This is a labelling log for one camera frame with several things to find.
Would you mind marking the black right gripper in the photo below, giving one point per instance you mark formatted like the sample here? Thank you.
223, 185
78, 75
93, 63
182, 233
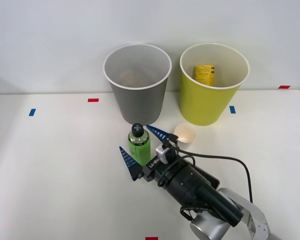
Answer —
152, 170

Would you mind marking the green bottle with black cap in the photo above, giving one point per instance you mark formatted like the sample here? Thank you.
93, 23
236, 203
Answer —
139, 148

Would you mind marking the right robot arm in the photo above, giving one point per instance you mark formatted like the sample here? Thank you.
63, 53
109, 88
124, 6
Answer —
202, 190

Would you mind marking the grey plastic waste bin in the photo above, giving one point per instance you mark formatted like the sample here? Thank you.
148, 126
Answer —
140, 105

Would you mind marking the small white paper cup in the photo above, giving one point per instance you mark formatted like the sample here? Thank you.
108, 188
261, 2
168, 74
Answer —
186, 133

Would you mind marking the yellow-green plastic waste bin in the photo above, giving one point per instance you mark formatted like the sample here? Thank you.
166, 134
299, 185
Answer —
202, 105

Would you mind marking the black smartphone with pink case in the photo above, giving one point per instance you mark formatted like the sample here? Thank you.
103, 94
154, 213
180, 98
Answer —
213, 181

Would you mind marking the yellow drink can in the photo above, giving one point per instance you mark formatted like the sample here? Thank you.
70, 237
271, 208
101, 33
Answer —
204, 75

